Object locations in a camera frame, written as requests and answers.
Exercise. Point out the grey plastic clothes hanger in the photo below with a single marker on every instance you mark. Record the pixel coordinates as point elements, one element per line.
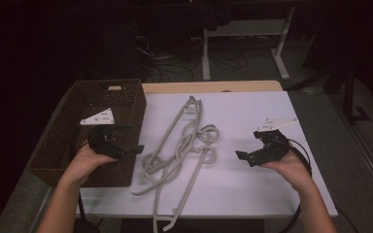
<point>211,127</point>
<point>174,124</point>
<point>189,187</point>
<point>156,207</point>

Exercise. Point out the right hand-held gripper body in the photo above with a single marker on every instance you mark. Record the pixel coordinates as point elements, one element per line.
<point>272,149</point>

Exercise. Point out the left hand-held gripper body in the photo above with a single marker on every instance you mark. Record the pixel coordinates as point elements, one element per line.
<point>107,145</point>

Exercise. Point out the dark hanging cloth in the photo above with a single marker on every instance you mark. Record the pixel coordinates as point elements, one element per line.
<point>212,14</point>

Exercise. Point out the brown woven basket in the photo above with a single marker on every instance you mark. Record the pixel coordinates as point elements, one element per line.
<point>61,145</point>

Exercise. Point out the person's right hand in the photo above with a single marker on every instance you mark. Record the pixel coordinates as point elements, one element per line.
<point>293,170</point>

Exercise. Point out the dark metal stand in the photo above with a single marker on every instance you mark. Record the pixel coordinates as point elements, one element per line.
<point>348,93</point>

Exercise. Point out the white metal desk frame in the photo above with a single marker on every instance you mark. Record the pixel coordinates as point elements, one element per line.
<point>206,51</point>

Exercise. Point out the person's left hand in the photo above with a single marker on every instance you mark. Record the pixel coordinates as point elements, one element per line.
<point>84,165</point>

